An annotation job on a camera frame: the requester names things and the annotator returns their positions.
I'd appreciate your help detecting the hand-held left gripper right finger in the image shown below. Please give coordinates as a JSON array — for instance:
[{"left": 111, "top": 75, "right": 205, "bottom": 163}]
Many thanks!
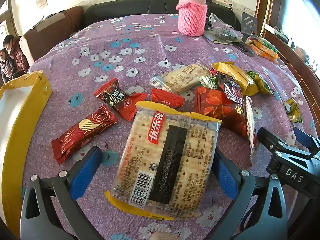
[{"left": 210, "top": 147, "right": 288, "bottom": 240}]

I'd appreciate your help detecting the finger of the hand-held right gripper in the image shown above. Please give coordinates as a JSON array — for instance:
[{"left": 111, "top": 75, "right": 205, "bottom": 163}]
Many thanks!
[
  {"left": 292, "top": 127, "right": 320, "bottom": 153},
  {"left": 257, "top": 127, "right": 311, "bottom": 158}
]

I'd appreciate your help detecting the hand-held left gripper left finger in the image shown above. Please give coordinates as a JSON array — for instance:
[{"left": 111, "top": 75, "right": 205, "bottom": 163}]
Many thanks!
[{"left": 20, "top": 146, "right": 103, "bottom": 240}]

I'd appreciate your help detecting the large yellow-edged cracker packet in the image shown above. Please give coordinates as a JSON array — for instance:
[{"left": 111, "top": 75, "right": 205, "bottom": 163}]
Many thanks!
[{"left": 104, "top": 101, "right": 223, "bottom": 220}]

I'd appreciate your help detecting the green pea snack packet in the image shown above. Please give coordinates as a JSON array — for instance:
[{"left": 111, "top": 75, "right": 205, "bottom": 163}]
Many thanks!
[{"left": 246, "top": 70, "right": 274, "bottom": 95}]

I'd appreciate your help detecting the yellow cardboard box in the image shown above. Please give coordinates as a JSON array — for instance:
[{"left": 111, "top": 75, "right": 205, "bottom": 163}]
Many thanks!
[{"left": 0, "top": 70, "right": 53, "bottom": 222}]

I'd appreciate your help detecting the dark red candy packet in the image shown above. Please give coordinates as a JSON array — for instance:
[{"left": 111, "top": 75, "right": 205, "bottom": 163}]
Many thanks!
[{"left": 94, "top": 78, "right": 148, "bottom": 122}]

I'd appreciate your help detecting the clear red-edged snack packet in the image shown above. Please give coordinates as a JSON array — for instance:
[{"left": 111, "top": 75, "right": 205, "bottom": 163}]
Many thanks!
[{"left": 245, "top": 96, "right": 258, "bottom": 167}]

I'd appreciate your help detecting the yellow green snack packet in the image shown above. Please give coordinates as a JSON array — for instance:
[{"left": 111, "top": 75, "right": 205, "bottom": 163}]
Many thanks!
[{"left": 283, "top": 98, "right": 304, "bottom": 123}]

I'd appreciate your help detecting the brown chocolate bar packet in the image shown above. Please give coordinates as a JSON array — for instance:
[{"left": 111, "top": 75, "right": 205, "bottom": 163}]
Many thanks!
[{"left": 51, "top": 104, "right": 118, "bottom": 165}]

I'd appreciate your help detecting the red floral snack packet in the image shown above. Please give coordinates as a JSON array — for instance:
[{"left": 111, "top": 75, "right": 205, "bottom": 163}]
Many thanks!
[{"left": 194, "top": 87, "right": 250, "bottom": 137}]

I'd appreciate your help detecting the small dark red packet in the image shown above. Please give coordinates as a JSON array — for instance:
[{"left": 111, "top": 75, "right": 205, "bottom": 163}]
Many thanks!
[{"left": 217, "top": 72, "right": 245, "bottom": 105}]

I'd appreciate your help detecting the orange noodle packet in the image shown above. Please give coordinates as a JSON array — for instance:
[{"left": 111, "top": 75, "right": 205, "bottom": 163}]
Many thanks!
[
  {"left": 251, "top": 39, "right": 279, "bottom": 55},
  {"left": 246, "top": 44, "right": 279, "bottom": 63}
]

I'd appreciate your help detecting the small green white packet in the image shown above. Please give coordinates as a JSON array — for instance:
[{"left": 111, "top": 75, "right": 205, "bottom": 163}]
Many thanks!
[{"left": 199, "top": 75, "right": 220, "bottom": 90}]

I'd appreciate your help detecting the small red candy packet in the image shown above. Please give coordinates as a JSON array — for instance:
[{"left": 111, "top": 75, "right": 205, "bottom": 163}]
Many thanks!
[{"left": 151, "top": 88, "right": 185, "bottom": 111}]

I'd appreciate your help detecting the beige biscuit packet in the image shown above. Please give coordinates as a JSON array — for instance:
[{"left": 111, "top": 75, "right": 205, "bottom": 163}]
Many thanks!
[{"left": 150, "top": 63, "right": 213, "bottom": 95}]

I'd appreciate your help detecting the clear plastic bag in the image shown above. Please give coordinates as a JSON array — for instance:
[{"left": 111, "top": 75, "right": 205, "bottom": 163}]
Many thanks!
[{"left": 202, "top": 13, "right": 243, "bottom": 45}]

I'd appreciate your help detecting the black phone stand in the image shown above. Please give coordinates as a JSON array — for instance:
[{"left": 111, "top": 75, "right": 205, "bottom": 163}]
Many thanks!
[{"left": 237, "top": 12, "right": 258, "bottom": 57}]

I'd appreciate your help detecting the wooden door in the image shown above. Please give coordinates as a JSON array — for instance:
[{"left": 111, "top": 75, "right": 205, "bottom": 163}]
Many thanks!
[{"left": 255, "top": 0, "right": 269, "bottom": 34}]

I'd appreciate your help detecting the purple floral tablecloth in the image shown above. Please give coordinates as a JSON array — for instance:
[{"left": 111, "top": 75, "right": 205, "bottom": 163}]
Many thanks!
[{"left": 21, "top": 12, "right": 318, "bottom": 240}]

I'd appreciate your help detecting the brown armchair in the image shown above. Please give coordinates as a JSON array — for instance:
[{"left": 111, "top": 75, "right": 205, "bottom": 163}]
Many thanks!
[{"left": 21, "top": 6, "right": 84, "bottom": 65}]

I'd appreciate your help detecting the pink bottle with knitted sleeve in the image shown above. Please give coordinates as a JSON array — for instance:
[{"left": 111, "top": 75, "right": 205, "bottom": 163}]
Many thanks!
[{"left": 176, "top": 0, "right": 208, "bottom": 36}]

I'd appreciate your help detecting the black sofa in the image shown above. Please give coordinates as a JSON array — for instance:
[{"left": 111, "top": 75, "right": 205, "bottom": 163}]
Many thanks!
[{"left": 84, "top": 0, "right": 242, "bottom": 29}]

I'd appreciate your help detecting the window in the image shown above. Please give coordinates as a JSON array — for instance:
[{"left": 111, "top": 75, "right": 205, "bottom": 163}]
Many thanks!
[{"left": 0, "top": 0, "right": 19, "bottom": 50}]

